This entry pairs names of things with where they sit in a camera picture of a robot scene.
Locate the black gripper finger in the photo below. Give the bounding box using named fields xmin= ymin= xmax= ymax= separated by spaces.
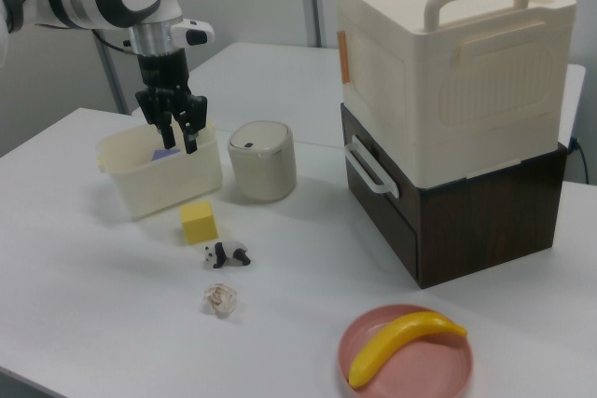
xmin=173 ymin=111 xmax=201 ymax=155
xmin=156 ymin=118 xmax=177 ymax=149

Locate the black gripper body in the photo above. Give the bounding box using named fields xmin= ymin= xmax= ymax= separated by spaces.
xmin=134 ymin=47 xmax=209 ymax=127

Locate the cream plastic open bin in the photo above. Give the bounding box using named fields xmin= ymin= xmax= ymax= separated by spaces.
xmin=95 ymin=120 xmax=224 ymax=221

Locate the beige small trash can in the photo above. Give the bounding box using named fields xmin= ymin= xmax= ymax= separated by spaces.
xmin=227 ymin=120 xmax=298 ymax=203

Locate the purple block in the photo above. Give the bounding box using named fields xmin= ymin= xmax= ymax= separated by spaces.
xmin=149 ymin=147 xmax=182 ymax=163

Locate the yellow foam cube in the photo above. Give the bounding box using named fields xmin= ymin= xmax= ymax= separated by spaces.
xmin=179 ymin=199 xmax=219 ymax=246

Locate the panda toy figure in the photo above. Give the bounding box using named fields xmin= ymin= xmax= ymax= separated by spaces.
xmin=202 ymin=240 xmax=253 ymax=270

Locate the clear crumpled plastic piece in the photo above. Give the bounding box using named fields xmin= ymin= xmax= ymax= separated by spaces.
xmin=201 ymin=281 xmax=240 ymax=320

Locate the cream plastic storage box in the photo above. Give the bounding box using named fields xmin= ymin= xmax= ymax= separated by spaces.
xmin=332 ymin=0 xmax=578 ymax=190

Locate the yellow toy banana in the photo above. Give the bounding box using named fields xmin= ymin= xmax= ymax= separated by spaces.
xmin=348 ymin=310 xmax=468 ymax=390

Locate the dark wood drawer cabinet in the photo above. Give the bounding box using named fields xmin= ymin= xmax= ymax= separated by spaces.
xmin=340 ymin=103 xmax=569 ymax=290

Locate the pink round plate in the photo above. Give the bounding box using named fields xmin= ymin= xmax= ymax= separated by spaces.
xmin=338 ymin=303 xmax=475 ymax=398

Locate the white drawer handle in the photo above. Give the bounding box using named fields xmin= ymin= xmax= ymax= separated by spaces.
xmin=342 ymin=134 xmax=401 ymax=199

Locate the black cable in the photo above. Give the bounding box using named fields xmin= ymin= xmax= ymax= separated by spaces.
xmin=571 ymin=135 xmax=590 ymax=185

